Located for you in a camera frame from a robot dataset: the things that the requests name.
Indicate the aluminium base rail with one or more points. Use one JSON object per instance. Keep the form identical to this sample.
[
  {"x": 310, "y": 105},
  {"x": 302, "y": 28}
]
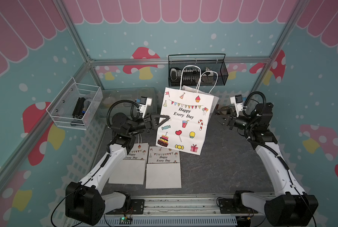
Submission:
[{"x": 195, "y": 210}]

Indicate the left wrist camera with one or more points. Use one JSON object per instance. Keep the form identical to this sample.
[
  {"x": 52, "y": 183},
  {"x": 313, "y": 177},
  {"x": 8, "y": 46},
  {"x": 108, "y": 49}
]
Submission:
[{"x": 144, "y": 103}]

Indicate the green circuit board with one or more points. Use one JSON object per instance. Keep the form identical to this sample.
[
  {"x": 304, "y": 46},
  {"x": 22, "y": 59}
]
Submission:
[{"x": 125, "y": 221}]

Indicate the clear plastic storage box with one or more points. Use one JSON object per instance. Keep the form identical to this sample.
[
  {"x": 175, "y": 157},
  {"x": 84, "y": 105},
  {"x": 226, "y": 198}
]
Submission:
[{"x": 111, "y": 96}]

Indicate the paper bag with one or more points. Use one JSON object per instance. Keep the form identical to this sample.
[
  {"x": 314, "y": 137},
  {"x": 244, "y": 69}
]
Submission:
[
  {"x": 131, "y": 170},
  {"x": 163, "y": 170},
  {"x": 189, "y": 113}
]

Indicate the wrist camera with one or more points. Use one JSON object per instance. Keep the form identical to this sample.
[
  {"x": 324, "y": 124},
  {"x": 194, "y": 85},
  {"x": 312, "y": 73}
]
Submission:
[
  {"x": 238, "y": 103},
  {"x": 144, "y": 103}
]

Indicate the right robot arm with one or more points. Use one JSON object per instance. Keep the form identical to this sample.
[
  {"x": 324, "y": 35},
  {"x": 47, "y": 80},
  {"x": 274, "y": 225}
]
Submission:
[{"x": 292, "y": 206}]

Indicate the black wire mesh basket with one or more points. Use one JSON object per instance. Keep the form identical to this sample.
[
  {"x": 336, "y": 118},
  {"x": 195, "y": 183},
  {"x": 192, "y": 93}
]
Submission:
[{"x": 205, "y": 62}]

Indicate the black item in white basket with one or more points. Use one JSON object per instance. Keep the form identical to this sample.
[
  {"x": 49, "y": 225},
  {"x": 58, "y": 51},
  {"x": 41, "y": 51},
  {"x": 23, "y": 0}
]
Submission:
[{"x": 79, "y": 111}]

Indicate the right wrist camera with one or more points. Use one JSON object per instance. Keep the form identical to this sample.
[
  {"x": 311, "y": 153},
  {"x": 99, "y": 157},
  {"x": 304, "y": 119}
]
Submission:
[{"x": 238, "y": 103}]

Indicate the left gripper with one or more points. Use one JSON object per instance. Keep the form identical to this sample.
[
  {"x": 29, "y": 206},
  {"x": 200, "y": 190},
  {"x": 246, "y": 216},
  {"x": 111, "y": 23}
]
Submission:
[{"x": 151, "y": 122}]

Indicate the black white device in basket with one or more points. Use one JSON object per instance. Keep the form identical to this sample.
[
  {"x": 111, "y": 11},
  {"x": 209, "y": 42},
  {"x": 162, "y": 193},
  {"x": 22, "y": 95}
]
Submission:
[{"x": 191, "y": 74}]

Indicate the white wire mesh basket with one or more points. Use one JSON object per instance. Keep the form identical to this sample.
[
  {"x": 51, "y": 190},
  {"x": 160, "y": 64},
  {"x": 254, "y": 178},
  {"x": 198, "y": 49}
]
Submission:
[{"x": 61, "y": 109}]

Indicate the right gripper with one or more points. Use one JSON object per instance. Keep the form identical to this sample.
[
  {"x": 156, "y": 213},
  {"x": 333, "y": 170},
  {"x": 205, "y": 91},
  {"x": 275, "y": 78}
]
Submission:
[{"x": 229, "y": 121}]

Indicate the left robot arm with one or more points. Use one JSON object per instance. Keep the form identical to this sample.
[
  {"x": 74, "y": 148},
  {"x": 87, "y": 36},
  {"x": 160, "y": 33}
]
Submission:
[{"x": 83, "y": 200}]

